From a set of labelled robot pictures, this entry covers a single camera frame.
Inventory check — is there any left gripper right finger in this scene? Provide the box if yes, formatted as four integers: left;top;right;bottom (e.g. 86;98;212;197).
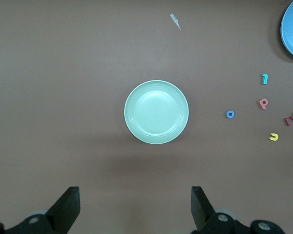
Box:
191;186;284;234

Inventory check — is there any light green plate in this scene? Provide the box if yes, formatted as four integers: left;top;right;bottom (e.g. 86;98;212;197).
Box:
124;79;189;145

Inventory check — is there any pink foam letter p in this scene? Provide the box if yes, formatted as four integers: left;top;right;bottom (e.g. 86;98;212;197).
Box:
257;98;270;110

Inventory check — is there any white paper scrap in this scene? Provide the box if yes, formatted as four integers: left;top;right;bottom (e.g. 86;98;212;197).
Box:
169;13;182;31

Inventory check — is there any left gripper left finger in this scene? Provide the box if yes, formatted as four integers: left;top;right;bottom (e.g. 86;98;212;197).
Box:
0;186;81;234

